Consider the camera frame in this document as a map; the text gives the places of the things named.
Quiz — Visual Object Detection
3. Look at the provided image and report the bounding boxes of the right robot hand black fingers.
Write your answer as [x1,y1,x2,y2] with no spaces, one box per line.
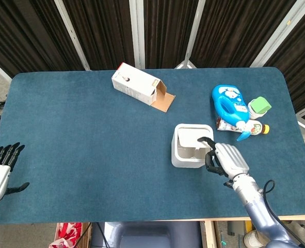
[197,136,250,188]

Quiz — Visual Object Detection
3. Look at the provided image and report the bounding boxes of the white square container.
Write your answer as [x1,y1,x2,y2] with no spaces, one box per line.
[171,123,214,168]

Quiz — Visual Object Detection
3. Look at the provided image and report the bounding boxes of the drink bottle with yellow cap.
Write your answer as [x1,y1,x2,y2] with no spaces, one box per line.
[216,116,270,135]

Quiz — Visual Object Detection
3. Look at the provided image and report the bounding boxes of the white jar with green cap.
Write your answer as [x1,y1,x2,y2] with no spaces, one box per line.
[247,96,272,120]

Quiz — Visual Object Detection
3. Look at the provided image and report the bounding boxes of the white shoe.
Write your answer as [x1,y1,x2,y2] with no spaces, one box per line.
[243,228,263,247]

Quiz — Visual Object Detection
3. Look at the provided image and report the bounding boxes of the red and white bag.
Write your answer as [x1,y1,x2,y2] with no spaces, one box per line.
[49,222,83,248]

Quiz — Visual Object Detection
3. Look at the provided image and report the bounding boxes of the blue felt table mat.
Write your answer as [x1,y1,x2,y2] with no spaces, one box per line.
[0,66,305,225]

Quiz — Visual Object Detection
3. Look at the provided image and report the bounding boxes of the blue grey robot torso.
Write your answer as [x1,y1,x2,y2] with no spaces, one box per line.
[91,221,203,248]

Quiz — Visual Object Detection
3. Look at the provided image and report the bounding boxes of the open white cardboard carton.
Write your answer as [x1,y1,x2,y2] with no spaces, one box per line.
[111,62,176,113]

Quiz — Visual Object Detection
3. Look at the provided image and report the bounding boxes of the dark brown pleated curtain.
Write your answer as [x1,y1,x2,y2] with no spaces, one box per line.
[0,0,305,122]

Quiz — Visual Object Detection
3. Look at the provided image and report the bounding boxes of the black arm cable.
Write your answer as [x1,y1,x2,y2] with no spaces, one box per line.
[262,179,305,248]

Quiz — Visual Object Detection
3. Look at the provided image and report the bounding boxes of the blue detergent bottle with handle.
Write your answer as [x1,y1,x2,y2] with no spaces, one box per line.
[211,84,253,142]

